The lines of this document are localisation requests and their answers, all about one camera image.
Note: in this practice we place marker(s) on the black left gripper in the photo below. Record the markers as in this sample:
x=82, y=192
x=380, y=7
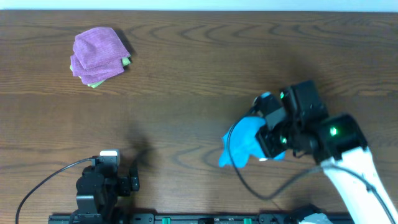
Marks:
x=125, y=185

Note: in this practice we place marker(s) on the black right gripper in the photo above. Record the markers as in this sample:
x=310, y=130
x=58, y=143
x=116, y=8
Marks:
x=265, y=140

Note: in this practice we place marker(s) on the blue microfiber cloth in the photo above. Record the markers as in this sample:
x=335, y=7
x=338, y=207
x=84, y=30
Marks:
x=240, y=141

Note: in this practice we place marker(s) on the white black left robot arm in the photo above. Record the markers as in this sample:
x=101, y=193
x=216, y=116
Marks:
x=99, y=188

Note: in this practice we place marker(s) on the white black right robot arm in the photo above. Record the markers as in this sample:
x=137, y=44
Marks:
x=298, y=119

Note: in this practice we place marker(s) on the green folded cloth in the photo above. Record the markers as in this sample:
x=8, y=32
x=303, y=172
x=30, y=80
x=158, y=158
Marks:
x=97, y=75

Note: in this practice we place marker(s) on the purple folded cloth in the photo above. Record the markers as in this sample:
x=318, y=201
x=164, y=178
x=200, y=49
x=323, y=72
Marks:
x=98, y=46

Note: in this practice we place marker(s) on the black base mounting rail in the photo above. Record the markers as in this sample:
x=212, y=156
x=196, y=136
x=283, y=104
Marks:
x=148, y=218

